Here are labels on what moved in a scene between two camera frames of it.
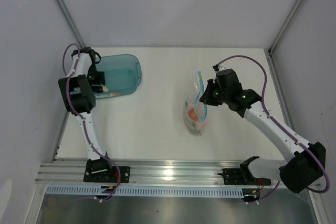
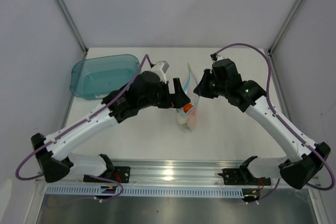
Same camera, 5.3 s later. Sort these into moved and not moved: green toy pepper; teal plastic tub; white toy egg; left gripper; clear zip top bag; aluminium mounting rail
Moved: white toy egg; green toy pepper; clear zip top bag; left gripper
Not moved: teal plastic tub; aluminium mounting rail
